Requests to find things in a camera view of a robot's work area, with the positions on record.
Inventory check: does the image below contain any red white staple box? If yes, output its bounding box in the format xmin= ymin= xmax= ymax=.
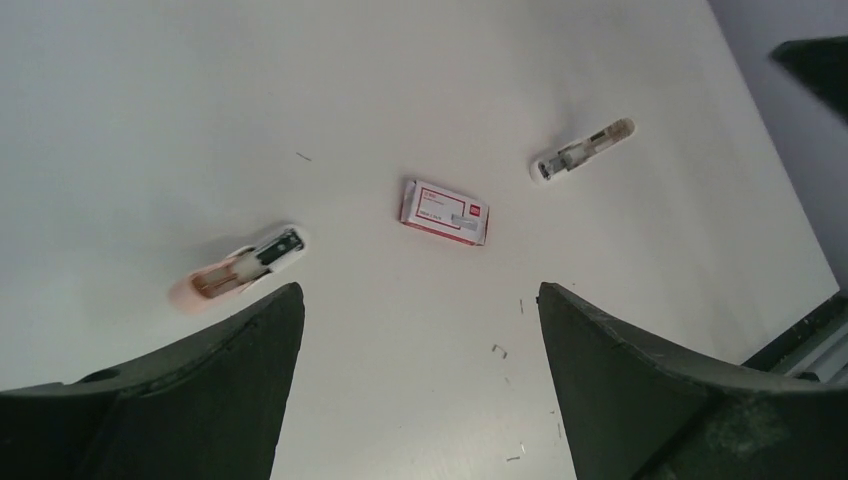
xmin=399 ymin=179 xmax=490 ymax=246

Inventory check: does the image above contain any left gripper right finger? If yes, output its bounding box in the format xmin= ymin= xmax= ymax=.
xmin=537 ymin=283 xmax=847 ymax=479

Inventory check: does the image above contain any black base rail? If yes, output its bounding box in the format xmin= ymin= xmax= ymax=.
xmin=743 ymin=294 xmax=847 ymax=385

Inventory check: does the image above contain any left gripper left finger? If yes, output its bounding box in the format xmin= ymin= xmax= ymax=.
xmin=1 ymin=283 xmax=305 ymax=479

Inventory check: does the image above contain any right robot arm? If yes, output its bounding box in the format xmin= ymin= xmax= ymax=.
xmin=769 ymin=35 xmax=847 ymax=124

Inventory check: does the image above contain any white grey stapler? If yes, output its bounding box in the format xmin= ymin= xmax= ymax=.
xmin=529 ymin=118 xmax=637 ymax=186

